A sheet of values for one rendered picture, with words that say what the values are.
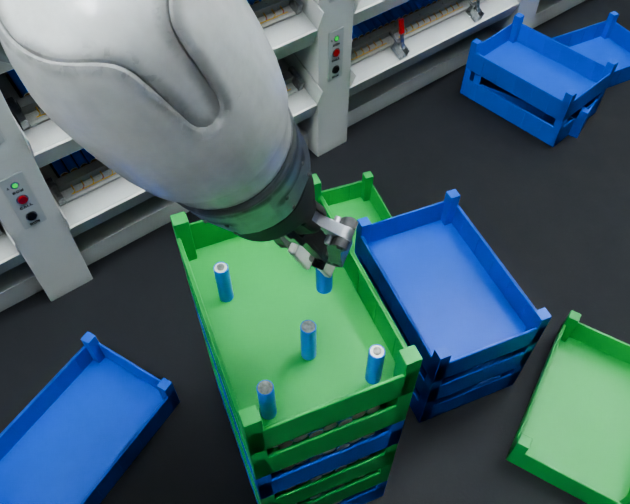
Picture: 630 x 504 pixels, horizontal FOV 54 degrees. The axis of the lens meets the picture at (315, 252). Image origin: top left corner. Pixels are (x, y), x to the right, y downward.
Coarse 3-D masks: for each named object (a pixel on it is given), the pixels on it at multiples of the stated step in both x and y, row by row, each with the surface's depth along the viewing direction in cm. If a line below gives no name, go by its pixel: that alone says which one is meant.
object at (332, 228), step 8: (320, 216) 46; (336, 216) 48; (320, 224) 46; (328, 224) 46; (336, 224) 47; (328, 232) 47; (336, 232) 47; (344, 232) 47; (352, 232) 47; (328, 240) 48
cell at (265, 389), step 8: (264, 384) 64; (272, 384) 64; (264, 392) 63; (272, 392) 64; (264, 400) 64; (272, 400) 65; (264, 408) 66; (272, 408) 66; (264, 416) 68; (272, 416) 68
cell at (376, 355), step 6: (372, 348) 67; (378, 348) 67; (384, 348) 67; (372, 354) 66; (378, 354) 66; (384, 354) 66; (372, 360) 67; (378, 360) 66; (372, 366) 68; (378, 366) 68; (366, 372) 70; (372, 372) 69; (378, 372) 69; (366, 378) 71; (372, 378) 70; (378, 378) 70
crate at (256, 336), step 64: (320, 192) 82; (192, 256) 82; (256, 256) 83; (256, 320) 76; (320, 320) 76; (384, 320) 72; (256, 384) 71; (320, 384) 71; (384, 384) 66; (256, 448) 65
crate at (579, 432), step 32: (576, 320) 114; (576, 352) 119; (608, 352) 118; (544, 384) 114; (576, 384) 114; (608, 384) 114; (544, 416) 111; (576, 416) 111; (608, 416) 111; (512, 448) 103; (544, 448) 107; (576, 448) 107; (608, 448) 107; (544, 480) 104; (576, 480) 99; (608, 480) 104
